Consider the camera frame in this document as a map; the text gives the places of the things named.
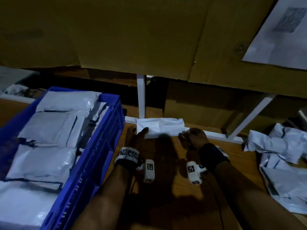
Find white metal shelf leg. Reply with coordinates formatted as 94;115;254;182
137;74;146;119
226;93;276;140

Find person's left hand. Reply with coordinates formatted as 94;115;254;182
126;126;149;151

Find white packet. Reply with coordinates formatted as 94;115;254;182
135;117;186;140

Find blue plastic crate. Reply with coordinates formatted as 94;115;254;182
0;87;125;230

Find person's left forearm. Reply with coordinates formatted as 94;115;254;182
72;165;140;230

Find person's right hand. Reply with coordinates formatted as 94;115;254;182
178;128;210;151

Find wooden table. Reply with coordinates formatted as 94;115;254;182
0;98;307;230

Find left marker wristband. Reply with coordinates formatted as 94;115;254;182
114;146;144;172

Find white printed paper sheet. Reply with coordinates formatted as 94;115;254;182
242;0;307;71

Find marker wristband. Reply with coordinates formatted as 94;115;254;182
198;143;231;173
114;146;144;172

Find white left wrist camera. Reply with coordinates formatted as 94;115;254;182
143;159;156;183

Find person's right forearm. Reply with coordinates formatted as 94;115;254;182
213;160;307;230

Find pile of grey mailer bags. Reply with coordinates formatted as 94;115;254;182
244;122;307;215

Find white metal rack frame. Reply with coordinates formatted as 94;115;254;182
0;92;36;104

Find packed white bags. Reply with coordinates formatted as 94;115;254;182
0;90;110;227

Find right marker wristband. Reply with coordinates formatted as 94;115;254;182
198;143;231;173

